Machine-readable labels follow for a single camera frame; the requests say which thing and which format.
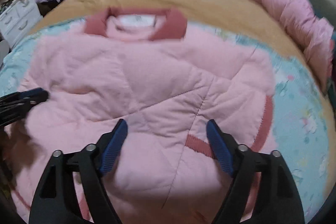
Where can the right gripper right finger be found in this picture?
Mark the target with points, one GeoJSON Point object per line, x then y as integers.
{"type": "Point", "coordinates": [262, 188]}

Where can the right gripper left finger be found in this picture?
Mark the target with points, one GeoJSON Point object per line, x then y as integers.
{"type": "Point", "coordinates": [71, 189]}

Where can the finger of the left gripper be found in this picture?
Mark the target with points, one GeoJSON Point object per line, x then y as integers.
{"type": "Point", "coordinates": [16, 106]}

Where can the pink quilted jacket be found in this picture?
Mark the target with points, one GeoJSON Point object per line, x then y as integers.
{"type": "Point", "coordinates": [167, 79]}

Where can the white drawer dresser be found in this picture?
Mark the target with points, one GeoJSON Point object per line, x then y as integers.
{"type": "Point", "coordinates": [17, 19]}

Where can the pink floral comforter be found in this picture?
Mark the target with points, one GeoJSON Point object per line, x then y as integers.
{"type": "Point", "coordinates": [314, 35]}

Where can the grey padded headboard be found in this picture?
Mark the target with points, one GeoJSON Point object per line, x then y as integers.
{"type": "Point", "coordinates": [324, 8]}

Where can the tan bed sheet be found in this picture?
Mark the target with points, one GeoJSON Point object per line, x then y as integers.
{"type": "Point", "coordinates": [230, 14]}

